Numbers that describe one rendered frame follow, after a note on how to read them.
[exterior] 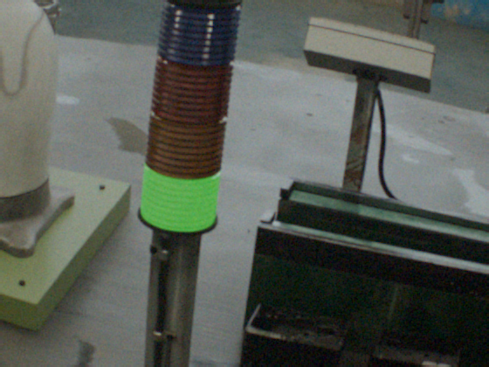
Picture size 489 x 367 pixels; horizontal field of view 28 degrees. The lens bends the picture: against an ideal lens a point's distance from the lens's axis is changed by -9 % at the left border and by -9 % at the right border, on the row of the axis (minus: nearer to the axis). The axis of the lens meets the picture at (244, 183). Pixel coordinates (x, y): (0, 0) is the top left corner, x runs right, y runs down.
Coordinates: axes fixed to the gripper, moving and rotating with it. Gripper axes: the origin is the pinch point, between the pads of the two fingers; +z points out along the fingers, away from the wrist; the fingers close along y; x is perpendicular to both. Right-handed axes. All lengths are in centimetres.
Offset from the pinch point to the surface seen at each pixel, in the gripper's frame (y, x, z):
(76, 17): -201, 361, -98
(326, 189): -6.2, -9.5, 26.4
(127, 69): -54, 53, 2
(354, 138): -5.7, 4.3, 17.0
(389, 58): -2.5, -3.5, 7.4
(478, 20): 16, 497, -190
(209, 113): -11, -53, 30
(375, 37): -4.7, -3.5, 5.0
